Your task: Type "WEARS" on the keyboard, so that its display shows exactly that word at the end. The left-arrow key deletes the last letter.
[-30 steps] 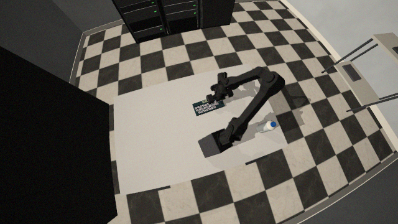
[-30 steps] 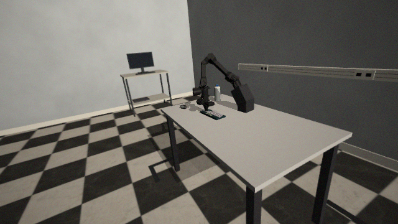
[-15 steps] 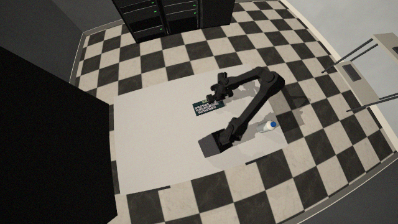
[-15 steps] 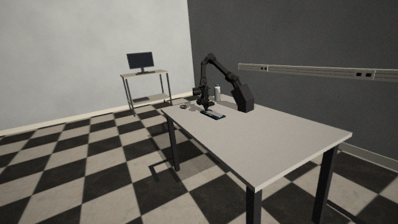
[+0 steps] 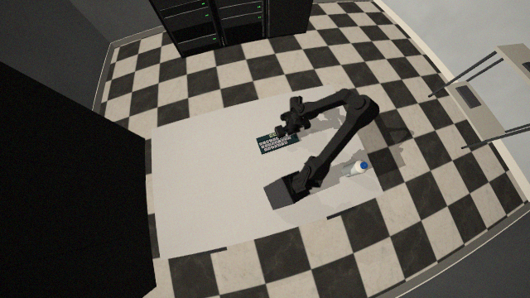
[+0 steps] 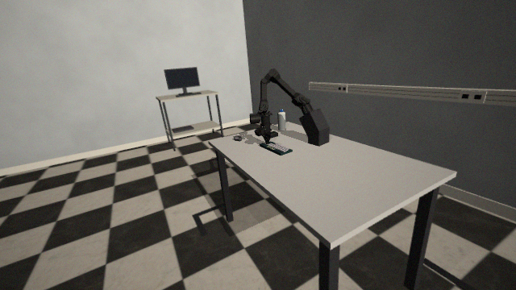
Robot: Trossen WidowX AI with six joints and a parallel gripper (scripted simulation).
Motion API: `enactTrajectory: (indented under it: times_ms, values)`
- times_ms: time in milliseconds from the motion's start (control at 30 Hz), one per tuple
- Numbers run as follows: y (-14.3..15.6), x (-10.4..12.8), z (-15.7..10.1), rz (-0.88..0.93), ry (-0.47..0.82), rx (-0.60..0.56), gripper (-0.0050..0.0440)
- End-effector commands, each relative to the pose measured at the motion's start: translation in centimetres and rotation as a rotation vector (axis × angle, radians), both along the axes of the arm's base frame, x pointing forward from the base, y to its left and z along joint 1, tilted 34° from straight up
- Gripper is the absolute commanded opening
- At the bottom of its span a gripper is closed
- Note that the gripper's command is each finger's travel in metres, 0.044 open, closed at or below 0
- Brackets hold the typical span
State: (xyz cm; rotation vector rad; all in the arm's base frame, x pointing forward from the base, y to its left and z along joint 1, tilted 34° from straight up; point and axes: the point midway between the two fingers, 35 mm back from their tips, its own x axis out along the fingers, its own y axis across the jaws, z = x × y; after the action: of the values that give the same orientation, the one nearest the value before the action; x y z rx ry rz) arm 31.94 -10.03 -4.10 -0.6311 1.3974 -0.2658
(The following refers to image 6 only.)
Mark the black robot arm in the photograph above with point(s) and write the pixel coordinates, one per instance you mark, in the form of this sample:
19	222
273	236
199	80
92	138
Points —
297	99

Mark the dark green keyboard case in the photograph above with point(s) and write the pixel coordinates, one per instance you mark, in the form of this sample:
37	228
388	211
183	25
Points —
276	148

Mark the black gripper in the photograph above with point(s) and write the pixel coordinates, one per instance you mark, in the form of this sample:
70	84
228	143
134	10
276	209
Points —
267	136

